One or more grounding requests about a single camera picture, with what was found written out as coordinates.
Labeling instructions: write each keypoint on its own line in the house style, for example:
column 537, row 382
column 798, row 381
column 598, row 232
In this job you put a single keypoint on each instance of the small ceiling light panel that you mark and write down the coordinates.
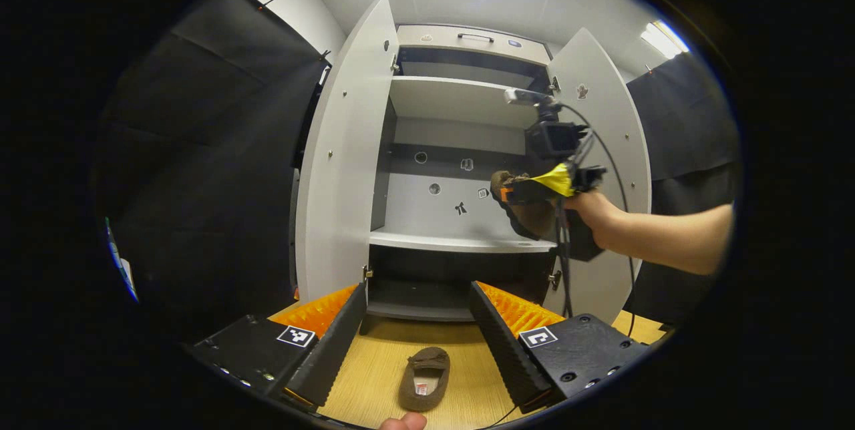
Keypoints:
column 663, row 39

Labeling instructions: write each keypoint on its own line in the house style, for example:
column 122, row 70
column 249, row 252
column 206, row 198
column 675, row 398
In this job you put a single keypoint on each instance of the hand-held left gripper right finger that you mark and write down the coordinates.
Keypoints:
column 504, row 350

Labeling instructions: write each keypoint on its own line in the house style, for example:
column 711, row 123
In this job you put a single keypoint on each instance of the black backdrop cloth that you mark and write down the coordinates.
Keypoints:
column 200, row 183
column 681, row 136

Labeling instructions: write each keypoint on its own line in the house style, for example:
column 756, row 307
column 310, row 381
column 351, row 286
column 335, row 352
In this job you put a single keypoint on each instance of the light grey cabinet door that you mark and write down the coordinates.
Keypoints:
column 634, row 149
column 340, row 163

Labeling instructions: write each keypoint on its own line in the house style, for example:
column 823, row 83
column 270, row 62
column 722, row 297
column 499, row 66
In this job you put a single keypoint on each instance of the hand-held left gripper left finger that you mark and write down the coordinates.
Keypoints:
column 337, row 350

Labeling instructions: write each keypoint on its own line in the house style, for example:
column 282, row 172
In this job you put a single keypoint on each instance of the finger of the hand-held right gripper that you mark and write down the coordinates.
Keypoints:
column 534, row 191

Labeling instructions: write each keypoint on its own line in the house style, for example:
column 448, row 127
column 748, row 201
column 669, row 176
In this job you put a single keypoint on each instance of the grey shoe cabinet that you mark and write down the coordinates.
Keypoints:
column 454, row 99

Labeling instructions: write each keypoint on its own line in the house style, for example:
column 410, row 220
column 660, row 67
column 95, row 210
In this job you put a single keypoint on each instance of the brown fuzzy shoe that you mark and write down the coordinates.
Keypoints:
column 531, row 220
column 411, row 390

